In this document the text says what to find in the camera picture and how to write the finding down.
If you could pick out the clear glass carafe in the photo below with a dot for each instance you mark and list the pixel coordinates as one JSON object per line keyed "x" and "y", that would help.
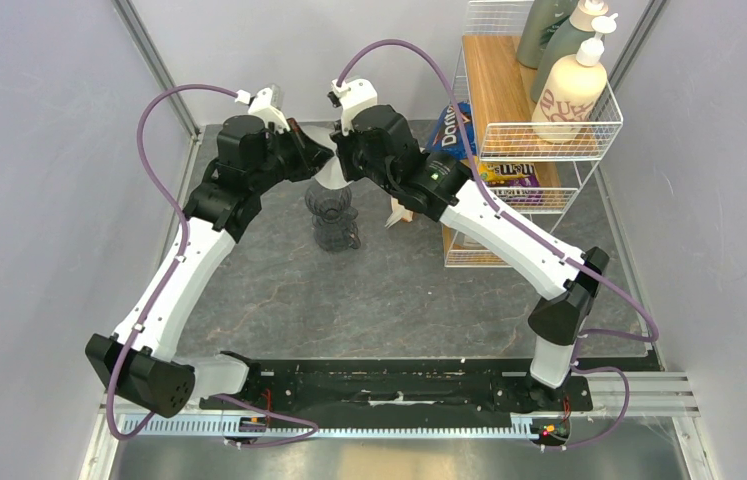
{"x": 336, "y": 236}

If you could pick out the dark transparent coffee dripper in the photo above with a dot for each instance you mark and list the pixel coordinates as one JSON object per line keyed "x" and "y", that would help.
{"x": 330, "y": 207}

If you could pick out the stack of paper filters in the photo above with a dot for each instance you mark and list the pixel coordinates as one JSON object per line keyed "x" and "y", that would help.
{"x": 399, "y": 213}

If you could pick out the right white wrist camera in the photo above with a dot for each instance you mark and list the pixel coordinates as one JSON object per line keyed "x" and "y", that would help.
{"x": 352, "y": 97}

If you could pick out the aluminium frame rail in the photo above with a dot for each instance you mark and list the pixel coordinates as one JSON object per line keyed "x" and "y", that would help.
{"x": 643, "y": 425}

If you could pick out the cream pump bottle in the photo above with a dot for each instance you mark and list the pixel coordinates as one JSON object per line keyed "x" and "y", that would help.
{"x": 573, "y": 86}

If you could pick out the dark green bottle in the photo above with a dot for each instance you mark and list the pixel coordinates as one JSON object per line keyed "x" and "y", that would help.
{"x": 544, "y": 18}

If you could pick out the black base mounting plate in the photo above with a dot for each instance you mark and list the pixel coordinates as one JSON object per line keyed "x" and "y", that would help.
{"x": 408, "y": 393}

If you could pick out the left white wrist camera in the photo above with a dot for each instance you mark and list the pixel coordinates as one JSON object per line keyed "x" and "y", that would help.
{"x": 266, "y": 105}

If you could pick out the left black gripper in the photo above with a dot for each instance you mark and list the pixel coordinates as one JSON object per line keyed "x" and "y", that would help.
{"x": 313, "y": 155}

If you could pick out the white wire shelf rack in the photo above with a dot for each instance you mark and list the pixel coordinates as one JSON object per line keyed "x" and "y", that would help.
{"x": 559, "y": 159}

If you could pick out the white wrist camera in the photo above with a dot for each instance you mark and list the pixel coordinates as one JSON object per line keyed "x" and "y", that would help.
{"x": 266, "y": 105}
{"x": 352, "y": 97}

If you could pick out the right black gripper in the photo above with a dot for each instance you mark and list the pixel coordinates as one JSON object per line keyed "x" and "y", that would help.
{"x": 344, "y": 143}

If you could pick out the white paper coffee filter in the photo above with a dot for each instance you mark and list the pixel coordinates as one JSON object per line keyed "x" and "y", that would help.
{"x": 331, "y": 175}

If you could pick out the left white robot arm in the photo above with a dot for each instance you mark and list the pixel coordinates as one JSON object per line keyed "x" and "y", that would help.
{"x": 138, "y": 362}

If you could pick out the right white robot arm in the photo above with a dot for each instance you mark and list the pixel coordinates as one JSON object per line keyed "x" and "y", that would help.
{"x": 378, "y": 145}

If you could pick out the blue Doritos chip bag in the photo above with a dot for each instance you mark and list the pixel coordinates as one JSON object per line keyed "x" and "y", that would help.
{"x": 446, "y": 137}

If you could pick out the yellow M&M's candy bag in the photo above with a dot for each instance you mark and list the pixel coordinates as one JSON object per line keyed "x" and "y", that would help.
{"x": 512, "y": 175}

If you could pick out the green pump bottle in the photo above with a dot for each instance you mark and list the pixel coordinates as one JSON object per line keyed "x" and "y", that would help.
{"x": 568, "y": 39}

